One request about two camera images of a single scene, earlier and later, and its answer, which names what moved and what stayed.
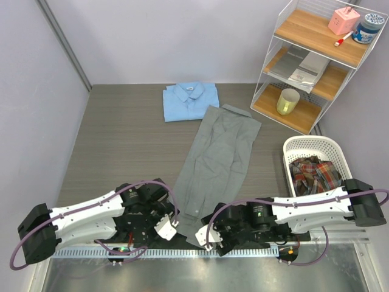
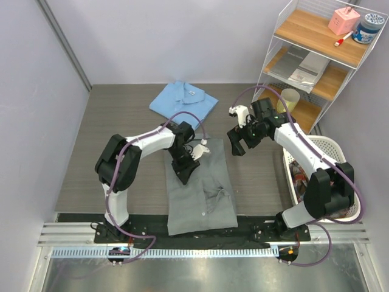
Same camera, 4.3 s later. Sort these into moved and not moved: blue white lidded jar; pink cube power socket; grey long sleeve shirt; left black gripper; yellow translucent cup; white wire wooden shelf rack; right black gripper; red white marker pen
Moved: right black gripper; left black gripper; grey long sleeve shirt
Not moved: pink cube power socket; yellow translucent cup; red white marker pen; white wire wooden shelf rack; blue white lidded jar
